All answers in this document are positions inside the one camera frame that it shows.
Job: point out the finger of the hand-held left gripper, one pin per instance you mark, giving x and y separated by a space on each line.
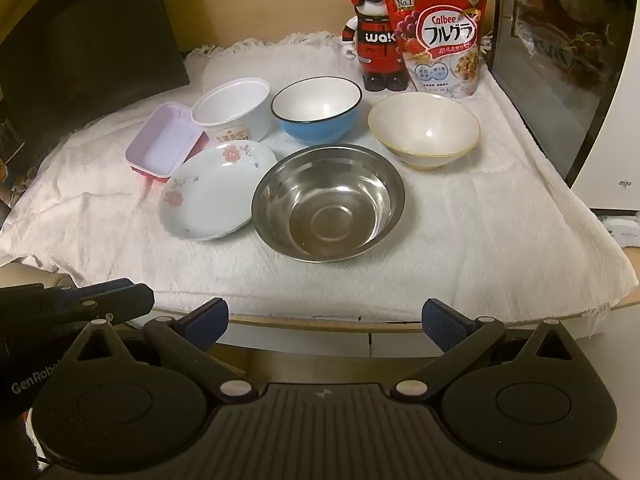
125 302
100 286

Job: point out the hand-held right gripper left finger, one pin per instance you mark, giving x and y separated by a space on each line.
206 320

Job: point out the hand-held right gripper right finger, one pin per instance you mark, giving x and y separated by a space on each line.
444 322

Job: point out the white plastic bowl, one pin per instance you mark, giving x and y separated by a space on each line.
230 102

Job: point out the blue enamel bowl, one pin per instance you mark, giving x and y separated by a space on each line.
315 130

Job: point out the white textured cloth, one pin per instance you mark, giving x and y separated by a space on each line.
450 235

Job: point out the white floral plate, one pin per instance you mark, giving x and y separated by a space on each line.
210 195

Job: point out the pink rectangular tray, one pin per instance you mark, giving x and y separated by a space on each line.
160 145

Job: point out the stainless steel bowl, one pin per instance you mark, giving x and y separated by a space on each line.
325 200

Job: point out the cream bowl with gold rim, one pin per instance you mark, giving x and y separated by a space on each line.
425 125

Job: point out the black flat panel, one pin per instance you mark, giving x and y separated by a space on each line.
90 50

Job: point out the red and black toy figure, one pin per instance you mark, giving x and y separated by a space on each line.
375 50

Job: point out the white microwave oven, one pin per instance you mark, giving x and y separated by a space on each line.
550 60

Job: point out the red cereal bag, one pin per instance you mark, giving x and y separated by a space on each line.
440 35

